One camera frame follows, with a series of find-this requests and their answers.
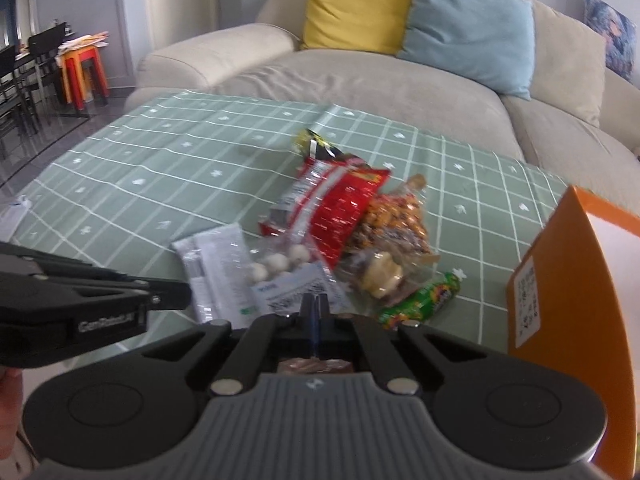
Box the green candy tube packet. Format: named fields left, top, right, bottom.
left=377, top=271, right=462, bottom=331

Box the yellow cushion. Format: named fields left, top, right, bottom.
left=300, top=0, right=417, bottom=56

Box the clear bag of mixed nuts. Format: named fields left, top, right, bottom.
left=345, top=174, right=442, bottom=272

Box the black and yellow snack packet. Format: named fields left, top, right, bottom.
left=294, top=129, right=346, bottom=162

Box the white flat packet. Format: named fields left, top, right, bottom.
left=171, top=224, right=257, bottom=324

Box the clear bag of pale cookies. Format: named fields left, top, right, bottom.
left=345, top=250, right=432, bottom=307

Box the black dining chair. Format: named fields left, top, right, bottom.
left=26, top=25, right=71, bottom=126
left=0, top=44, right=32, bottom=161

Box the orange cardboard box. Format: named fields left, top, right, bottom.
left=506, top=186, right=640, bottom=480

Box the beige sofa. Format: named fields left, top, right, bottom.
left=136, top=0, right=640, bottom=211

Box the pile of papers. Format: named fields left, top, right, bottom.
left=56, top=32, right=110, bottom=55

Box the green checked tablecloth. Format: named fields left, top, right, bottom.
left=0, top=89, right=571, bottom=361

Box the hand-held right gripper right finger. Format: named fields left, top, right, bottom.
left=316, top=294, right=489, bottom=395

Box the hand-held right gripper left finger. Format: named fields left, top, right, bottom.
left=142, top=294, right=316, bottom=396

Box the red snack bag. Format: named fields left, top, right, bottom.
left=257, top=152, right=392, bottom=272

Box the person's left hand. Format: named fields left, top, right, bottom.
left=0, top=368, right=25, bottom=453

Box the clear bag of white balls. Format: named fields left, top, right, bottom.
left=249, top=242, right=349, bottom=317

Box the white door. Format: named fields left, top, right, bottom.
left=120, top=0, right=222, bottom=61

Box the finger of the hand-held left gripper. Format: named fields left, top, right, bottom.
left=0, top=241, right=194, bottom=319

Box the stack of red orange stools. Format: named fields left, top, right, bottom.
left=60, top=45, right=110, bottom=112

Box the beige cushion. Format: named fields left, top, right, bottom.
left=511, top=0, right=607, bottom=128

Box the light blue cushion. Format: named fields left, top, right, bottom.
left=397, top=0, right=536, bottom=101

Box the printed figure cushion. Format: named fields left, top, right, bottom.
left=584, top=0, right=640, bottom=82

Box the brown snack packet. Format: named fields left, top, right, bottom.
left=277, top=358, right=356, bottom=375

